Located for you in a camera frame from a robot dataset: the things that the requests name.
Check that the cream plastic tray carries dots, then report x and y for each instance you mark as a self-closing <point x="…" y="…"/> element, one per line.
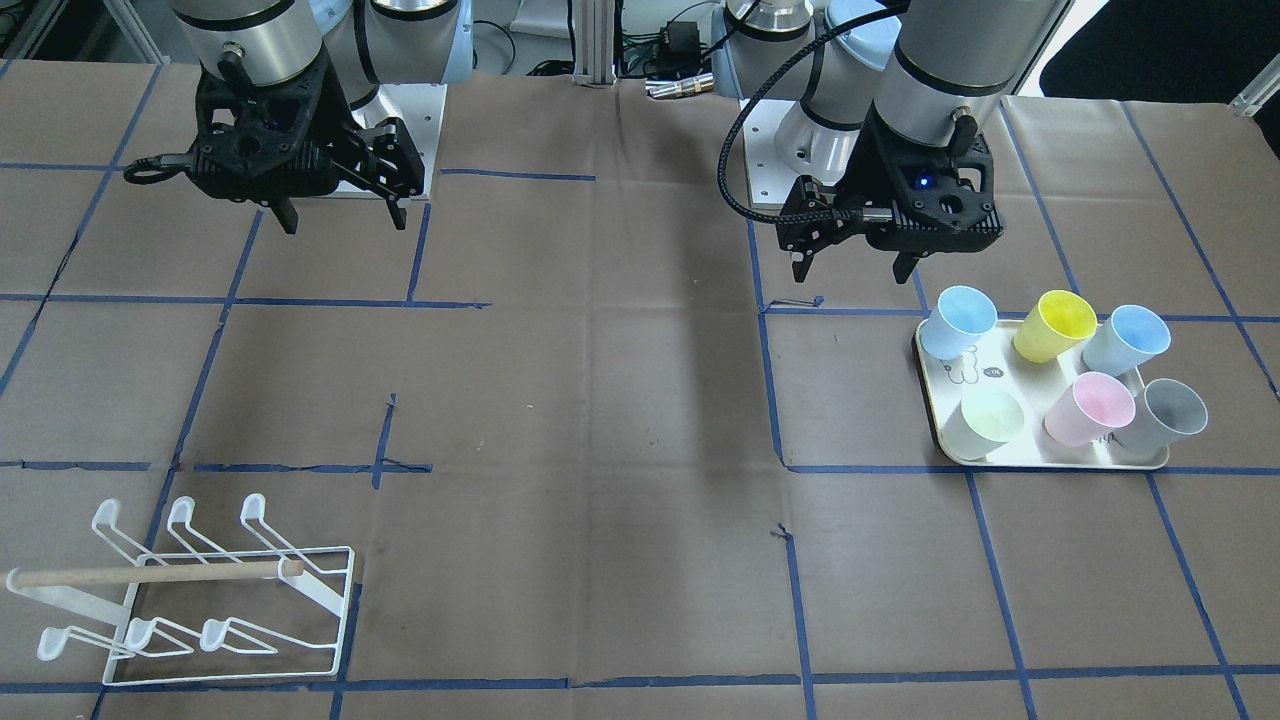
<point x="993" y="362"/>

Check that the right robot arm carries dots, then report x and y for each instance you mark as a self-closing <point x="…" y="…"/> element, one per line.
<point x="370" y="43"/>

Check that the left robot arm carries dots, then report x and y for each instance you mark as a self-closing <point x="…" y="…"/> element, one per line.
<point x="912" y="82"/>

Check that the grey cup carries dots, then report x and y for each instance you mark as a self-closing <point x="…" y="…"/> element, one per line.
<point x="1165" y="412"/>

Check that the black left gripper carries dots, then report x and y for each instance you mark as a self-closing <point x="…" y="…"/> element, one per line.
<point x="868" y="160"/>

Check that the pale green ikea cup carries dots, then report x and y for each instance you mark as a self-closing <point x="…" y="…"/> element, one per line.
<point x="984" y="420"/>

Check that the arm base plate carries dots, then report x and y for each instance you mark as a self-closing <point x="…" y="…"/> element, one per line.
<point x="782" y="143"/>
<point x="422" y="109"/>

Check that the white wire cup rack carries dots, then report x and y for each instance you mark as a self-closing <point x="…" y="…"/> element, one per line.
<point x="200" y="612"/>

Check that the light blue cup far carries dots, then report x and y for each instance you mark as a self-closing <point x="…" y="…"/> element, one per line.
<point x="1131" y="336"/>

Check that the pink cup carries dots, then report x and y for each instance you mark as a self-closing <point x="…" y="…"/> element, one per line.
<point x="1094" y="405"/>

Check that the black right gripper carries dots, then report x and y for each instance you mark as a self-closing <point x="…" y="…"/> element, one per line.
<point x="335" y="108"/>

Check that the light blue cup near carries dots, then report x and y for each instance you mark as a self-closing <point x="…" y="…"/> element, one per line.
<point x="960" y="318"/>

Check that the light blue cup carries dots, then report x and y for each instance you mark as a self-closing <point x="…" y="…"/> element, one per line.
<point x="1131" y="336"/>
<point x="960" y="318"/>

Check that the yellow cup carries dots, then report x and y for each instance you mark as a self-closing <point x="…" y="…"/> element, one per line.
<point x="1060" y="320"/>

